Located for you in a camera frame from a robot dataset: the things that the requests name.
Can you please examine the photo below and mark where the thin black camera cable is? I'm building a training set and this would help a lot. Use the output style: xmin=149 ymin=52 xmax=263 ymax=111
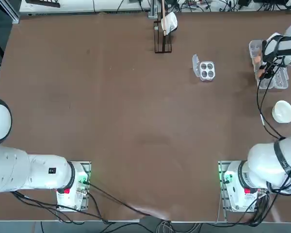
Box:
xmin=256 ymin=70 xmax=286 ymax=141

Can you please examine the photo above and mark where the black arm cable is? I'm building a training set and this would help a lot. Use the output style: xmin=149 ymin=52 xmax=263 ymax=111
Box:
xmin=11 ymin=190 xmax=110 ymax=224
xmin=265 ymin=54 xmax=291 ymax=195

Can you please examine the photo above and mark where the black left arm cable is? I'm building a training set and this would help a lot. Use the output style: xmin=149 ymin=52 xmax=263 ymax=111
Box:
xmin=11 ymin=190 xmax=110 ymax=224

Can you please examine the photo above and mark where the aluminium camera post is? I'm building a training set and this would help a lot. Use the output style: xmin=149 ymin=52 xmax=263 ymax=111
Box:
xmin=147 ymin=0 xmax=159 ymax=18

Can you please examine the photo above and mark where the wooden rack rod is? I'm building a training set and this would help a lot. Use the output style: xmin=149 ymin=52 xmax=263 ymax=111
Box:
xmin=161 ymin=0 xmax=167 ymax=36

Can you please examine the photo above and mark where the aluminium frame post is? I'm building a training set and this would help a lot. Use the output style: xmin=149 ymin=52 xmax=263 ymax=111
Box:
xmin=10 ymin=0 xmax=20 ymax=24

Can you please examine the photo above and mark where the black left base cable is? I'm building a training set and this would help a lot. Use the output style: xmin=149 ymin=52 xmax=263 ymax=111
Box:
xmin=82 ymin=179 xmax=172 ymax=220

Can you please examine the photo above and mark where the clear four-slot egg tray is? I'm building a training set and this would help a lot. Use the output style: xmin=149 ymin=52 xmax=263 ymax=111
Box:
xmin=192 ymin=53 xmax=216 ymax=83

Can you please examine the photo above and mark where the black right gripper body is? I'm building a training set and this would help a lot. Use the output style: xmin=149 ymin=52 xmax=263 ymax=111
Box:
xmin=259 ymin=60 xmax=281 ymax=79

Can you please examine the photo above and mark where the black wire cup rack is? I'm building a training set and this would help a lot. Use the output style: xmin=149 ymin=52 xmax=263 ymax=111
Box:
xmin=153 ymin=12 xmax=173 ymax=54

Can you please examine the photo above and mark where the transparent twelve-slot egg tray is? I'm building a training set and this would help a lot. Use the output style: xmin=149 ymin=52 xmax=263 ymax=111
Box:
xmin=248 ymin=39 xmax=290 ymax=91

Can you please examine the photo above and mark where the white bowl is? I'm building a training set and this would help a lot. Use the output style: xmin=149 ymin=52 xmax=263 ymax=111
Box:
xmin=272 ymin=100 xmax=291 ymax=124

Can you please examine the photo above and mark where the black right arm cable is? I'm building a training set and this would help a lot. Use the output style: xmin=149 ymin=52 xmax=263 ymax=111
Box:
xmin=265 ymin=54 xmax=291 ymax=195

